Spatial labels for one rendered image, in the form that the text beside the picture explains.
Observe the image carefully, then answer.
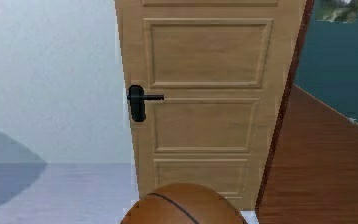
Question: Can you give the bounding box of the orange basketball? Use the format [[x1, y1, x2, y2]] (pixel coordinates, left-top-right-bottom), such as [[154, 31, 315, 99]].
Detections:
[[119, 182, 249, 224]]

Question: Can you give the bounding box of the black lever door handle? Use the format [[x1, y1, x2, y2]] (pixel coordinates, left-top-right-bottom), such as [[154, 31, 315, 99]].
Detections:
[[126, 84, 165, 123]]

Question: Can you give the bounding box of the light wooden panelled door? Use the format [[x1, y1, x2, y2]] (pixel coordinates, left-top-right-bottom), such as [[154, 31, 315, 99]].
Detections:
[[114, 0, 309, 212]]

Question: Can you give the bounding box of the framed landscape picture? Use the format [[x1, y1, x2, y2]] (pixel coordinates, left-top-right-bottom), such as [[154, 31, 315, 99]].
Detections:
[[315, 0, 358, 24]]

